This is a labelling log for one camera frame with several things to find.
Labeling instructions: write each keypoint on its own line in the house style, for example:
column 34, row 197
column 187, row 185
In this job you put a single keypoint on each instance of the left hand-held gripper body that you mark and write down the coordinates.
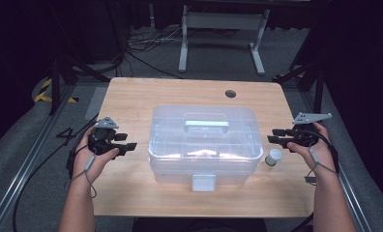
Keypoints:
column 102, row 138

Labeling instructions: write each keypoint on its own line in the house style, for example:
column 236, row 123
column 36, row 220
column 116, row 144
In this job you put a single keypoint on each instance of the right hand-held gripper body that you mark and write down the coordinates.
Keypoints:
column 305, row 137

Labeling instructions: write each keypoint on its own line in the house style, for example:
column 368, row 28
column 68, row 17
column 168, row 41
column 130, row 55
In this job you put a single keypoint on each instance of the small white-capped bottle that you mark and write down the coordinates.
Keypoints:
column 273, row 157

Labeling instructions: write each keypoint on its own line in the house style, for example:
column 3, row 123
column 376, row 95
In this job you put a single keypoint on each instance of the clear plastic storage box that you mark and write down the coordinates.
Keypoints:
column 205, row 145

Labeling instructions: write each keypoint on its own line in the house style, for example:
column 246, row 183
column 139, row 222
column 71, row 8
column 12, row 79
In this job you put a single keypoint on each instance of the person's right hand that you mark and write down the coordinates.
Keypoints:
column 323, row 161

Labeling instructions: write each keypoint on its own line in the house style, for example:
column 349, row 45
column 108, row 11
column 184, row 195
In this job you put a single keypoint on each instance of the person's left hand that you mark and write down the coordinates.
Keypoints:
column 83, row 167

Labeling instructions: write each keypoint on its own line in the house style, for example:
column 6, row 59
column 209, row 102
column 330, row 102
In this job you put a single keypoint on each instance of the grey floor plate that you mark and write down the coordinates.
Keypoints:
column 95, row 103

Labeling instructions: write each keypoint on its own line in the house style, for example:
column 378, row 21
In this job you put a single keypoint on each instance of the black metal stand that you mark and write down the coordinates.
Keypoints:
column 318, row 93
column 54, row 87

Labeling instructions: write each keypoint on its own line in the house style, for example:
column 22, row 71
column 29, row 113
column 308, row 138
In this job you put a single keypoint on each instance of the aluminium floor rail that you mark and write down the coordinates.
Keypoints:
column 22, row 167
column 352, row 206

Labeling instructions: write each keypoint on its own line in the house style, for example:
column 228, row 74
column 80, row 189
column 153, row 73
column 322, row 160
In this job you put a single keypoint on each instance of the grey metal desk frame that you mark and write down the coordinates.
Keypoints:
column 223, row 21

